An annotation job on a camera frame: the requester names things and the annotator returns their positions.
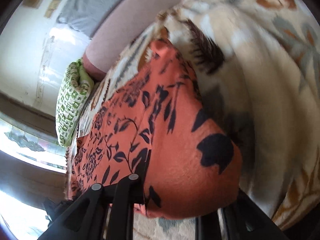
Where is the stained glass window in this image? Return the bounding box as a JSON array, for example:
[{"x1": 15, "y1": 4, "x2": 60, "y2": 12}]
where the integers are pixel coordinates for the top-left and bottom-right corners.
[{"x1": 1, "y1": 119, "x2": 66, "y2": 173}]

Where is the green checkered pillow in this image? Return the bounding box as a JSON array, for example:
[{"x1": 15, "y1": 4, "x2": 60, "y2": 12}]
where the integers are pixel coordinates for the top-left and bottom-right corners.
[{"x1": 55, "y1": 59, "x2": 94, "y2": 147}]

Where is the cream leaf-pattern blanket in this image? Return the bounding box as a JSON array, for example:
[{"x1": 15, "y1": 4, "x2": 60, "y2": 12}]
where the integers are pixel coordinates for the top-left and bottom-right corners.
[{"x1": 73, "y1": 0, "x2": 319, "y2": 239}]

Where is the wall switch plate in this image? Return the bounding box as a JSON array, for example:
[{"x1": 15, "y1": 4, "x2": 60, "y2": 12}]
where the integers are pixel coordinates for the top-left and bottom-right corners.
[{"x1": 44, "y1": 0, "x2": 62, "y2": 18}]

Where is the grey pillow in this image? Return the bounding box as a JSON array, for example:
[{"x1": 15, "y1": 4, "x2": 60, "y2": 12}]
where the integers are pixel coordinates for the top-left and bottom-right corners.
[{"x1": 56, "y1": 0, "x2": 122, "y2": 37}]

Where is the pink upholstered headboard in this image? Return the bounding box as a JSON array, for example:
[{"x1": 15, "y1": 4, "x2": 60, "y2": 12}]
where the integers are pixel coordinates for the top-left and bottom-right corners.
[{"x1": 82, "y1": 0, "x2": 180, "y2": 82}]

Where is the orange floral garment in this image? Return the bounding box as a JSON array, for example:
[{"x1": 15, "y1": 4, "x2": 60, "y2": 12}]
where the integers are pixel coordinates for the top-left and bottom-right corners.
[{"x1": 66, "y1": 40, "x2": 241, "y2": 219}]

